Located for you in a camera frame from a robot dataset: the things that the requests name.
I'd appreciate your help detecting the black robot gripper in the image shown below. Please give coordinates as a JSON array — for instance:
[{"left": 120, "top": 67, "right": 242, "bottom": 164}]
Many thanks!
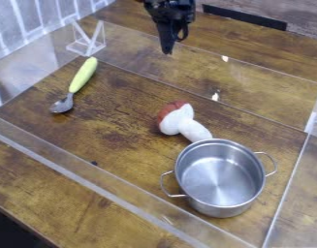
[{"left": 143, "top": 0, "right": 195, "bottom": 54}]

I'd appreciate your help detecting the white plush mushroom red cap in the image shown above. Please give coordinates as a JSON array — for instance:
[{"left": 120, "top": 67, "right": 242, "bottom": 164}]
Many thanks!
[{"left": 156, "top": 100, "right": 212, "bottom": 142}]

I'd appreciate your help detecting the silver metal pot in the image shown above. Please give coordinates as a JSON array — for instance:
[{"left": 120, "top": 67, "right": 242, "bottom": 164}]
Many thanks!
[{"left": 159, "top": 139, "right": 277, "bottom": 218}]

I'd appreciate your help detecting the black strip on table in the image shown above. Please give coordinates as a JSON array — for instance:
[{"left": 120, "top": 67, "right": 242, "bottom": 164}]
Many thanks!
[{"left": 202, "top": 4, "right": 287, "bottom": 31}]

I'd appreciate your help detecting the clear acrylic triangle stand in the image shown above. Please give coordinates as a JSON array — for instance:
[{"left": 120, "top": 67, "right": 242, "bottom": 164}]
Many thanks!
[{"left": 65, "top": 20, "right": 105, "bottom": 57}]

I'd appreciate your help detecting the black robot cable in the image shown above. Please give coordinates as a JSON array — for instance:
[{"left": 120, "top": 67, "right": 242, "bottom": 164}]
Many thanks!
[{"left": 176, "top": 20, "right": 190, "bottom": 43}]

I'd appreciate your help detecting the yellow handled metal spoon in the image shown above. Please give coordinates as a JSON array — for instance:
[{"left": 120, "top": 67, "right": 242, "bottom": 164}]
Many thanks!
[{"left": 49, "top": 57, "right": 97, "bottom": 113}]

